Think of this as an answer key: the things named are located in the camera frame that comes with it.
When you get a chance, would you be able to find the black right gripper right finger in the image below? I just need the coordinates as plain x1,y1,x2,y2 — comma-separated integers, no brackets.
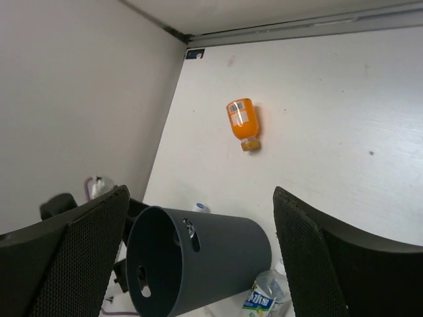
273,186,422,316

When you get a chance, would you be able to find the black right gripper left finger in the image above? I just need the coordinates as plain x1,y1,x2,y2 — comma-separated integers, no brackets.
1,185,130,316

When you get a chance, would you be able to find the clear green label bottle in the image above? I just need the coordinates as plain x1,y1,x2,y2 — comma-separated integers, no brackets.
240,258,291,317

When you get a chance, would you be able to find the blue label plastic bottle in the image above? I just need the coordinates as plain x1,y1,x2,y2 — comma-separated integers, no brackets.
192,202,210,213

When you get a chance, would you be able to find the orange plastic bottle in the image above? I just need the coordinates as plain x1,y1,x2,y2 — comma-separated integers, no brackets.
226,98,261,152

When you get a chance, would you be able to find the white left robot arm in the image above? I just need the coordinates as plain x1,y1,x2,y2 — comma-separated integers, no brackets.
40,176,149,299

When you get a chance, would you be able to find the dark grey plastic bin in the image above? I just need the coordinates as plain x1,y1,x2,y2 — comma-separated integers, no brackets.
126,207,272,316

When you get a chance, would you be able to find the aluminium frame rail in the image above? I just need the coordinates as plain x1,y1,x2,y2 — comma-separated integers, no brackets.
121,1,422,49

